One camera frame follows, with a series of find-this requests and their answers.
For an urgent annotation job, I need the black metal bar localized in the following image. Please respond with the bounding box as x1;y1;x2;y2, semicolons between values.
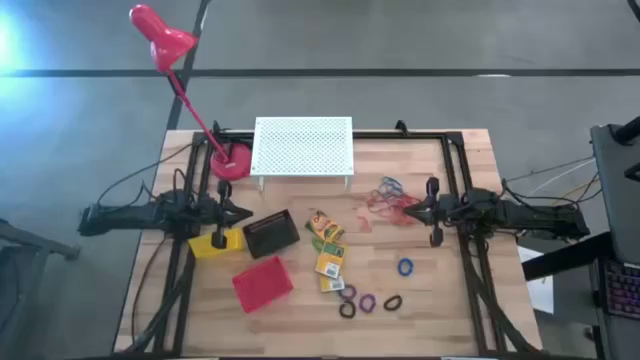
522;232;614;282

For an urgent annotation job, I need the dark metal stand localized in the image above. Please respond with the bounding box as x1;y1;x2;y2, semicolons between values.
0;217;81;360

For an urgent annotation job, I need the red desk lamp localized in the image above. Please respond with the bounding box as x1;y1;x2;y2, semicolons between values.
128;3;253;182

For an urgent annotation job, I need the white paper sheet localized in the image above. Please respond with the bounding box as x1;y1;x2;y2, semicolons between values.
517;245;555;315

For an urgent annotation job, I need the black plastic basket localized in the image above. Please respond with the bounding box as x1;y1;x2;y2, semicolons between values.
242;208;301;260

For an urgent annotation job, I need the yellow cable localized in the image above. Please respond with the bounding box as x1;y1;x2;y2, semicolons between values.
559;179;601;201

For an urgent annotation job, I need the black aluminium table frame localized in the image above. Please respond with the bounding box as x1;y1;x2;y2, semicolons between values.
122;128;539;357

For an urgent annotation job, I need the white cable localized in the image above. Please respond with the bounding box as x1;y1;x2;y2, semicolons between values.
529;158;597;196

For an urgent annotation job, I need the brown cable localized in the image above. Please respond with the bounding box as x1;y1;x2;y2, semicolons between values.
130;235;169;346

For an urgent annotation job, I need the yellow orange crayon box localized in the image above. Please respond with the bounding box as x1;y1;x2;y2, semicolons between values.
304;209;346;243

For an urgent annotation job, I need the white perforated metal shelf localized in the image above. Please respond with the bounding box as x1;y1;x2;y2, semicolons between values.
249;116;355;192

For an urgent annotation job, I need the yellow plastic basket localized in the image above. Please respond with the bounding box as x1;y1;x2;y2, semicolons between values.
187;227;247;260

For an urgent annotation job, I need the backlit computer keyboard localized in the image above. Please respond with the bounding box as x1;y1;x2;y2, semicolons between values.
602;259;640;321

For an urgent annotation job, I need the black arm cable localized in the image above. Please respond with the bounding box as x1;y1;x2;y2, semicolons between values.
97;142;196;207

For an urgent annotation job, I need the red rubber band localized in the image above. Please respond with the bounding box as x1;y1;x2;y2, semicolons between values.
367;189;401;216
372;197;409;224

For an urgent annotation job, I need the dark grey flat panel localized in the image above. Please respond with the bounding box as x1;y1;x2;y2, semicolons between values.
589;117;640;266

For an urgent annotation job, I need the red plastic basket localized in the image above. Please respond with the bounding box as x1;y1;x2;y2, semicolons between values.
231;255;295;315

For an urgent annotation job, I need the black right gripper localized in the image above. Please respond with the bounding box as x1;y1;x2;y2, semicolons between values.
403;176;464;248

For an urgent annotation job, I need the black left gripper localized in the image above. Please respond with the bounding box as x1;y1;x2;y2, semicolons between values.
199;180;254;250

